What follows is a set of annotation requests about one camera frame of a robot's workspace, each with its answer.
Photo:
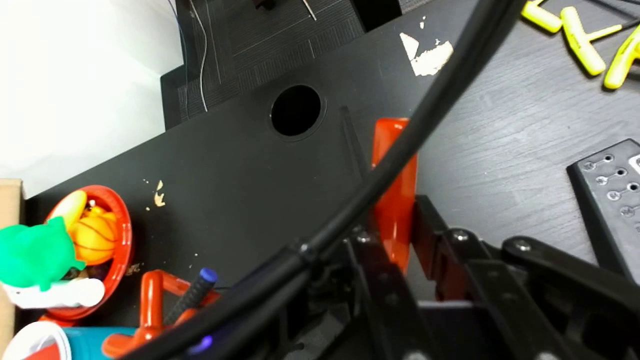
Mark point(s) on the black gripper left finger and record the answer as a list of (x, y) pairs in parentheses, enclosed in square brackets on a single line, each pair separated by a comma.
[(380, 292)]

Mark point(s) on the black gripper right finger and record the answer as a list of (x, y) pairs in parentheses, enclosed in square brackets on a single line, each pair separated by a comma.
[(480, 280)]

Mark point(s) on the black wedge wrench holder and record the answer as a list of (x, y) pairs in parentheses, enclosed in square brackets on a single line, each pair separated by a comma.
[(611, 200)]

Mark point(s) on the torn paper scrap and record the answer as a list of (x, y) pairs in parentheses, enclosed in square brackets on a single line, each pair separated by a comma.
[(426, 57)]

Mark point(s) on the red plastic bowl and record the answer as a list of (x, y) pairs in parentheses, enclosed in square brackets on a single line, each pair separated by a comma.
[(122, 247)]

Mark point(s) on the orange toy ball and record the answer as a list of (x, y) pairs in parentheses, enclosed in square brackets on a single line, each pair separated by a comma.
[(97, 235)]

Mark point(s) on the yellow toy banana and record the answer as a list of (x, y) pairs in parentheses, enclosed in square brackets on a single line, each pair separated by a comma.
[(70, 206)]

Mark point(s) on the green and white toy vegetable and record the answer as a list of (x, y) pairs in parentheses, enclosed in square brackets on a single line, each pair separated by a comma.
[(33, 257)]

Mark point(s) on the brown cardboard sheet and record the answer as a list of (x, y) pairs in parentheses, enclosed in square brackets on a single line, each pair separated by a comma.
[(8, 198)]

